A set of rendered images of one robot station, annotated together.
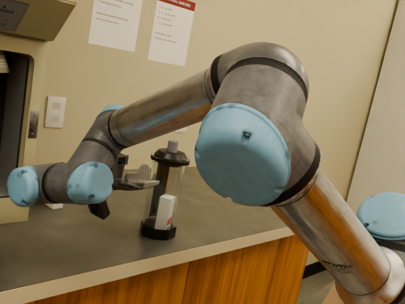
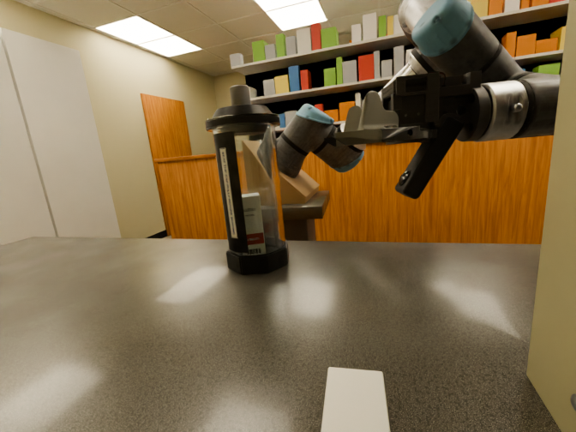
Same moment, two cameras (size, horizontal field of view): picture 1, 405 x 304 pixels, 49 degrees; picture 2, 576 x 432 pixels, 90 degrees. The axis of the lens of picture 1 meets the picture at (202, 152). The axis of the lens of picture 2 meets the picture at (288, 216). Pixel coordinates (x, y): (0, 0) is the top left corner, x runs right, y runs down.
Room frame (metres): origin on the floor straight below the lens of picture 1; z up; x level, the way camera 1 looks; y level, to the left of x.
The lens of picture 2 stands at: (1.31, 0.51, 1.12)
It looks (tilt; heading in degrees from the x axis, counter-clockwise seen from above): 13 degrees down; 246
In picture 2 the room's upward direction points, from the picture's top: 5 degrees counter-clockwise
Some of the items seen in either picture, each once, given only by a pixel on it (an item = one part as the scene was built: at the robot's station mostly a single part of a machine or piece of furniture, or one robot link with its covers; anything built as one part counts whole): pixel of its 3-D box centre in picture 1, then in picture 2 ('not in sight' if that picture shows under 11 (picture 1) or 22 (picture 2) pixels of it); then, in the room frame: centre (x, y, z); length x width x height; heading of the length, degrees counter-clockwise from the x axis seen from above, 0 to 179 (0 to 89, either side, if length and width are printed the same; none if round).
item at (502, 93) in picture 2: not in sight; (490, 111); (0.89, 0.26, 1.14); 0.08 x 0.05 x 0.08; 62
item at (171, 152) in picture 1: (171, 152); (242, 111); (1.17, 0.08, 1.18); 0.09 x 0.09 x 0.07
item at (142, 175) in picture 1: (143, 175); (353, 125); (1.01, 0.13, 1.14); 0.09 x 0.03 x 0.06; 116
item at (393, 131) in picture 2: not in sight; (399, 133); (1.02, 0.23, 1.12); 0.09 x 0.05 x 0.02; 8
